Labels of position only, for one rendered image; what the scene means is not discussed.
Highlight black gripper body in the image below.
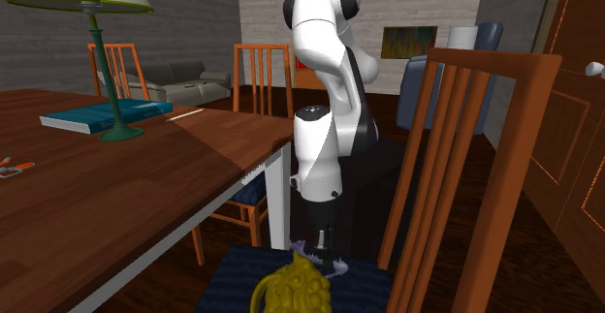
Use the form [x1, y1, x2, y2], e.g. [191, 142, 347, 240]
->
[302, 200, 341, 246]

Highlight yellow bumpy jug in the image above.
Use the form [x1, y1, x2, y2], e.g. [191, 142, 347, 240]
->
[249, 250, 332, 313]

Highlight dark robot stand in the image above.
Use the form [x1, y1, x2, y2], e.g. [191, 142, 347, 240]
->
[290, 137, 417, 263]

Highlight blue armchair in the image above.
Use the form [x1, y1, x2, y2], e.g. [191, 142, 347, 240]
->
[396, 21, 504, 136]

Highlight pale pencil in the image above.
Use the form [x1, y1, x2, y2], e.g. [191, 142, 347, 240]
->
[166, 108, 205, 122]

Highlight wooden chair with blue cushion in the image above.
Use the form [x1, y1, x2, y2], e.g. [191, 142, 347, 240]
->
[193, 47, 563, 313]
[191, 43, 295, 266]

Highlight grey sofa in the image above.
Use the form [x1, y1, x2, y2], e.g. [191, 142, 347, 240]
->
[96, 59, 233, 107]

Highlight brown wooden table white legs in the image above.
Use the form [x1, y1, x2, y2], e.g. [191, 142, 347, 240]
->
[0, 88, 295, 313]

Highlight white cylinder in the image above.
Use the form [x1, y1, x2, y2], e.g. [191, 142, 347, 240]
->
[446, 25, 480, 51]

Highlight blue book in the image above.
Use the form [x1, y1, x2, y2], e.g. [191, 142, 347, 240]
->
[39, 98, 175, 136]

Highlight brown wooden door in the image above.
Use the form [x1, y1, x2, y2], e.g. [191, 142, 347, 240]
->
[522, 0, 605, 295]

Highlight orange wooden chair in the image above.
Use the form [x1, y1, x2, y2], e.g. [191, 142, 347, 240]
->
[86, 42, 150, 102]

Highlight orange white scissors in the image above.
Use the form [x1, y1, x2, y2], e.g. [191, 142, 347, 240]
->
[0, 156, 37, 179]

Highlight dark green wall picture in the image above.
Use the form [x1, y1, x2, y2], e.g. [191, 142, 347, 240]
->
[380, 25, 439, 60]

